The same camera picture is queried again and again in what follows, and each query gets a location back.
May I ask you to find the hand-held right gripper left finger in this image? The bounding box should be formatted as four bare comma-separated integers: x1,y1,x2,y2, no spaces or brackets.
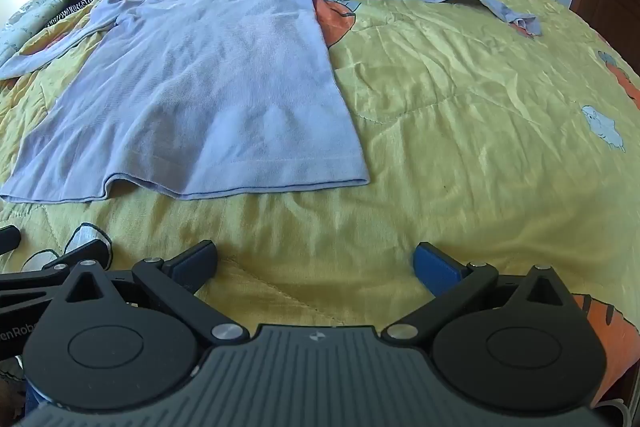
47,240,251,350

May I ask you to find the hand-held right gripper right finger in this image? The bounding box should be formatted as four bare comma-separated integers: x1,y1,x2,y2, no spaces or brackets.
382,242,583,350

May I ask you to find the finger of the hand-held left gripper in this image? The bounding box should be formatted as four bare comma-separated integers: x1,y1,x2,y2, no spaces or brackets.
0,227,22,255
0,241,112,308

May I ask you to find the lavender long-sleeve shirt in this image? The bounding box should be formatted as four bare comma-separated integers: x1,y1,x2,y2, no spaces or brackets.
0,0,543,202

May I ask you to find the yellow printed quilt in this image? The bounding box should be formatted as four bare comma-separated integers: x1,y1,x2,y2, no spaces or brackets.
0,0,640,408

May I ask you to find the black white striped cloth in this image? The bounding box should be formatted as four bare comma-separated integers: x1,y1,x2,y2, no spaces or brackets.
47,0,108,28

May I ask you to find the white cable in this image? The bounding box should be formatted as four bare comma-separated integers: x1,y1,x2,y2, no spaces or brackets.
595,398,632,427

